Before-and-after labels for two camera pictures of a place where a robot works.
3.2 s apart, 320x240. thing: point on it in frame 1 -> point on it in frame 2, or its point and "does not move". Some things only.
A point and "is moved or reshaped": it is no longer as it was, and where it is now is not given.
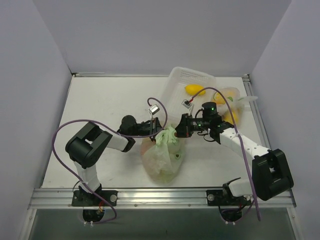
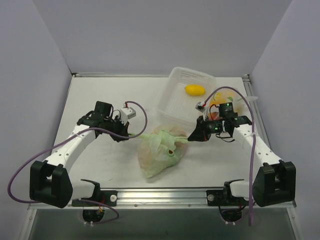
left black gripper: [155, 127] -> [122, 130]
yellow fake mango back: [192, 89] does not move
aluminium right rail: [261, 122] does not move
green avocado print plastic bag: [162, 158] is moved or reshaped
